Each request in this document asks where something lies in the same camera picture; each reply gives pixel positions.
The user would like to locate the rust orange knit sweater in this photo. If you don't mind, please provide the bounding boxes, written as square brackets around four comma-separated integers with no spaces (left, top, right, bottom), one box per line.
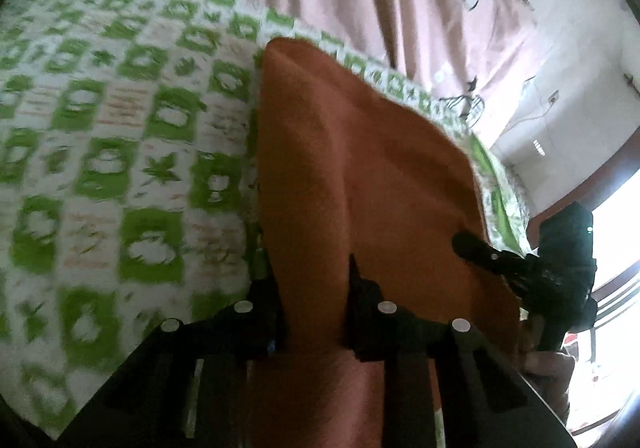
[250,39,520,447]

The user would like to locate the person's right hand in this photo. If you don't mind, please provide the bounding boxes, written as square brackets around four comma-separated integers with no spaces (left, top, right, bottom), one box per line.
[518,314,576,423]

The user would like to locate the green white patterned bedsheet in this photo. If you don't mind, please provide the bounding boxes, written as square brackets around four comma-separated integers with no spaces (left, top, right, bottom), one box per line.
[1,0,529,438]

